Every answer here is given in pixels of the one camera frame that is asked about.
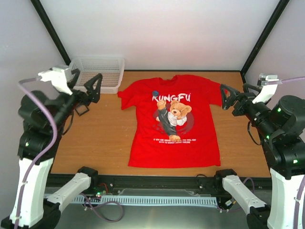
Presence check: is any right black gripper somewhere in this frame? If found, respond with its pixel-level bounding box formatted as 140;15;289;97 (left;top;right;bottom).
219;83;277;138

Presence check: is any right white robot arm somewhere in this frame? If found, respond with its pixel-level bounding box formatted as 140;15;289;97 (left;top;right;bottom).
214;84;305;229

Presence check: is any white plastic basket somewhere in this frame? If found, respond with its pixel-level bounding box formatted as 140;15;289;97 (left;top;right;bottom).
69;56;125;94

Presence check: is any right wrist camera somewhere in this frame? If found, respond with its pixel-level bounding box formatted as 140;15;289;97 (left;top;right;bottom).
252;73;279;104

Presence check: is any blue round brooch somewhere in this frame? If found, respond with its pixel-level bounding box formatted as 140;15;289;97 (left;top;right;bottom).
152;91;159;97

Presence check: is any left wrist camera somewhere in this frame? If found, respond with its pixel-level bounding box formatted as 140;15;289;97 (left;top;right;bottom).
38;65;72;95

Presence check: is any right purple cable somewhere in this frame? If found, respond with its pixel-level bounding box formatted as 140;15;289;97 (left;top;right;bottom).
215;76;305;229

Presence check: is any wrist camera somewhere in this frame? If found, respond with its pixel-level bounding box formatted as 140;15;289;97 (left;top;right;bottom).
38;65;72;95
252;73;279;104

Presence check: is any light blue cable duct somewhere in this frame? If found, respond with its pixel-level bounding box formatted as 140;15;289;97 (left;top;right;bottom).
71;195;218;208

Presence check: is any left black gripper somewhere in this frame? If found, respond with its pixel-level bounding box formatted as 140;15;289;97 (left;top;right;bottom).
50;68;103;130

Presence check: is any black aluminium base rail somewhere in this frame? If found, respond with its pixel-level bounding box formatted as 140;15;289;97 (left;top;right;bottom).
47;174;272;194

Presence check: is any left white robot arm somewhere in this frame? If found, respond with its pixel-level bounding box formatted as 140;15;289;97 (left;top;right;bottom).
0;68;102;229

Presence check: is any red kungfu bear t-shirt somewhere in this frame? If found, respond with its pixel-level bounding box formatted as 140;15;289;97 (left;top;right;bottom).
118;74;222;168

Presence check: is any black brooch box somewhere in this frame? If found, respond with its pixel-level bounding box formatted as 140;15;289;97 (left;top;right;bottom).
74;104;90;116

